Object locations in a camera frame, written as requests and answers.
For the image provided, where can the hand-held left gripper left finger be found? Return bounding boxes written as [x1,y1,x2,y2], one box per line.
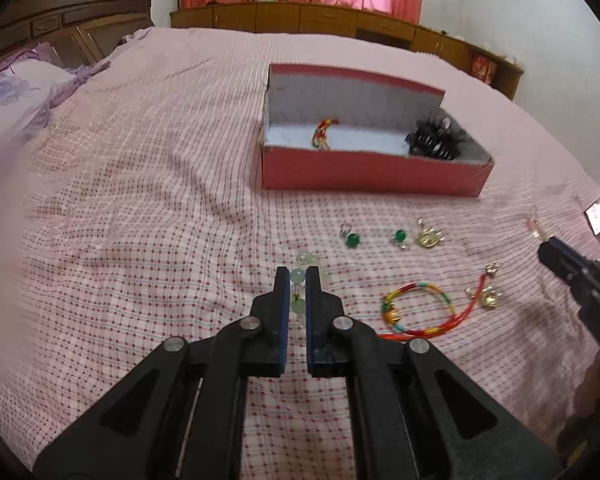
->
[32,266,288,480]

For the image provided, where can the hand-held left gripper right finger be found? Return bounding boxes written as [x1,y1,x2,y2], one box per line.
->
[305,266,563,480]

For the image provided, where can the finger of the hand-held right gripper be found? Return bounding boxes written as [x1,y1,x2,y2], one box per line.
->
[537,236,588,286]

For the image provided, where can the pale green bead bracelet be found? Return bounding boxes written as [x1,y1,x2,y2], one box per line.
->
[290,251,323,328]

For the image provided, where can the multicolour bracelet with gold charm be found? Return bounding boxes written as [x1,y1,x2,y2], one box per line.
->
[381,281,486,343]

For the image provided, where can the red cardboard box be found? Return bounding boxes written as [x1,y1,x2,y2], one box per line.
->
[260,63,496,198]

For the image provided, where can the person's right hand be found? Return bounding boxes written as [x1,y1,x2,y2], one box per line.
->
[555,350,600,466]

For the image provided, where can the pink checked bedspread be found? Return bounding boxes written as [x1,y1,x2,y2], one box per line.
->
[0,27,600,480]

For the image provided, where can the black feather hair accessory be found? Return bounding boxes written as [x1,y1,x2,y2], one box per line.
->
[405,115,463,162]

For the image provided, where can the long wooden cabinet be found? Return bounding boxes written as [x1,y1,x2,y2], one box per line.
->
[169,1,525,101]

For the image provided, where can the purple floral pillow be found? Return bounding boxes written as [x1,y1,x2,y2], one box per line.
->
[0,42,111,161]

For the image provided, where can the dark wooden headboard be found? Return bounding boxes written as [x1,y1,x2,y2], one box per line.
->
[0,0,156,71]

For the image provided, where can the multicolour cord bracelet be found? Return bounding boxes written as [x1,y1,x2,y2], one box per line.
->
[310,118,340,152]

